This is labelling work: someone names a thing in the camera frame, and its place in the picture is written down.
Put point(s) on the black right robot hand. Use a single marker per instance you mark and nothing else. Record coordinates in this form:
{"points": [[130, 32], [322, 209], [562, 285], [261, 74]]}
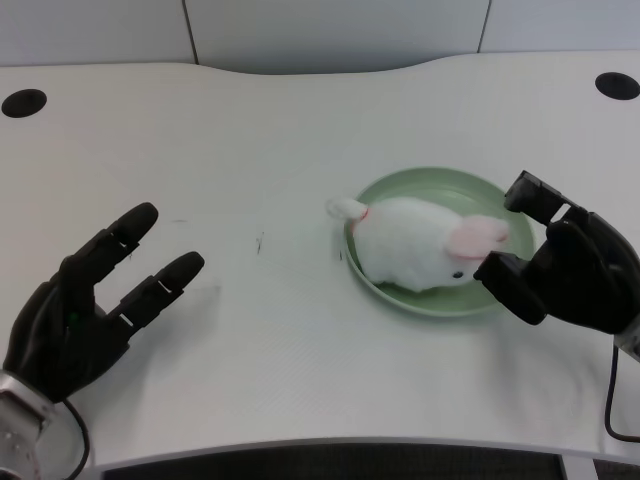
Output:
{"points": [[575, 270]]}

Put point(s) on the black round desk grommet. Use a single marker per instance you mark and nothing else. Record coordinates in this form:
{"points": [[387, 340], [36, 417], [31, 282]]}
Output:
{"points": [[24, 103], [618, 85]]}

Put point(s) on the light green round plate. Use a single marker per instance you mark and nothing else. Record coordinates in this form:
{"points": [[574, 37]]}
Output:
{"points": [[440, 300]]}

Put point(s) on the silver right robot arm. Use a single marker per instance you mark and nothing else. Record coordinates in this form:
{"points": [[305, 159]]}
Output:
{"points": [[629, 342]]}

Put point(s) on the white plush rabbit doll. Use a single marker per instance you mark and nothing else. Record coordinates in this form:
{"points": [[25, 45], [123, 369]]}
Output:
{"points": [[415, 245]]}

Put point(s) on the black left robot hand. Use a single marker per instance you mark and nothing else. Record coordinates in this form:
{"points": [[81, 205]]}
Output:
{"points": [[65, 325]]}

